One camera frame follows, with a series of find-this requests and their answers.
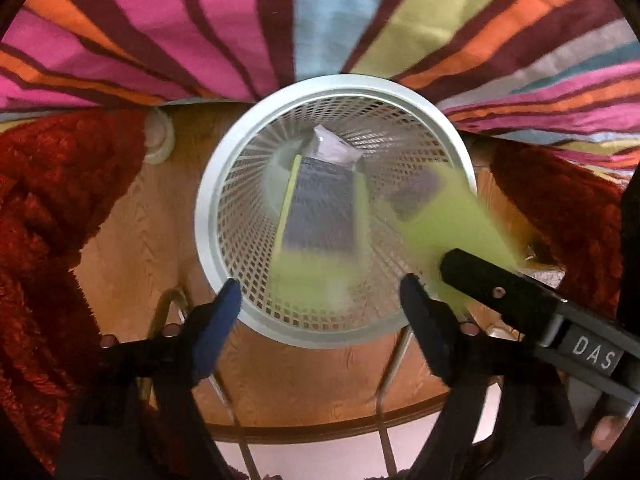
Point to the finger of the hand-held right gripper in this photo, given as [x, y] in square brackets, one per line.
[495, 292]

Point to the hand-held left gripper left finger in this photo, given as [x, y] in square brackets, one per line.
[220, 325]

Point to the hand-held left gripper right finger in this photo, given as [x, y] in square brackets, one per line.
[425, 322]

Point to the yellow-green snack packet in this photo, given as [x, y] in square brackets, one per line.
[320, 220]
[455, 220]

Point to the white mesh wastebasket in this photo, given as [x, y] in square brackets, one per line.
[235, 170]

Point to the person's right hand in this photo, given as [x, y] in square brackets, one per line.
[609, 432]

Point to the round wooden stool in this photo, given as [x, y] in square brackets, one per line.
[145, 240]

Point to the red fluffy cloth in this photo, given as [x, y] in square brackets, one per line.
[45, 240]

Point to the clear plastic wrapper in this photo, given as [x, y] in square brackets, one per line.
[332, 147]

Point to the striped colourful bed cover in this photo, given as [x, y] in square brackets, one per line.
[240, 25]

